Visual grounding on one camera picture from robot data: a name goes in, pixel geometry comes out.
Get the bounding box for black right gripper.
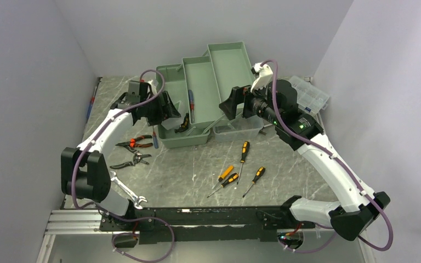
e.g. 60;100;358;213
219;78;281;125

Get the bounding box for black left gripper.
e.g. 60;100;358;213
141;91;180;127

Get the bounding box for yellow black handle hammer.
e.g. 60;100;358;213
174;113;190;133

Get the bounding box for blue red long screwdriver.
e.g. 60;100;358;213
188;89;195;123

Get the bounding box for green toolbox base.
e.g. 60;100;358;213
156;64;211;148

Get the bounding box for yellow black stubby screwdriver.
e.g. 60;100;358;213
242;167;266;198

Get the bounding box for yellow black medium screwdriver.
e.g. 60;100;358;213
207;173;240;198

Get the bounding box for short yellow screwdriver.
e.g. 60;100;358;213
212;165;234;189

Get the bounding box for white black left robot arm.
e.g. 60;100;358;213
61;80;181;230

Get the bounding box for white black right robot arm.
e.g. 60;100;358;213
219;80;394;247

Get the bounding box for blue red small screwdriver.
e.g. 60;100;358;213
152;127;159;149

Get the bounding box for green middle toolbox tray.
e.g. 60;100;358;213
182;56;229;129

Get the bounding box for green toolbox tray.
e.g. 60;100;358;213
182;56;229;129
208;42;255;101

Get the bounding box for green top toolbox tray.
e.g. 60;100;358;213
208;42;255;101

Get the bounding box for long yellow black screwdriver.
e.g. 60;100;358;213
236;141;250;184

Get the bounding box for orange black needle-nose pliers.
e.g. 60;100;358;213
116;135;153;148

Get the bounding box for black yellow pliers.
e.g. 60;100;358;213
110;153;151;170

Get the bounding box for clear compartment organizer box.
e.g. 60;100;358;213
288;76;330;115

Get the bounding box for large silver open-end wrench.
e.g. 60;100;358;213
110;170;147;210

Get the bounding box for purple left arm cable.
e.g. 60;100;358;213
71;68;175;263

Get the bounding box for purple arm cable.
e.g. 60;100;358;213
71;68;175;263
259;59;394;254

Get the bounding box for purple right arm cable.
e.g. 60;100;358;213
259;59;394;254

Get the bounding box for red blue tool at wall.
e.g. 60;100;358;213
86;77;102;121

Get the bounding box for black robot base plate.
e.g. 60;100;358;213
99;205;315;244

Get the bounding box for aluminium frame rail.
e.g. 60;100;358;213
45;208;342;235

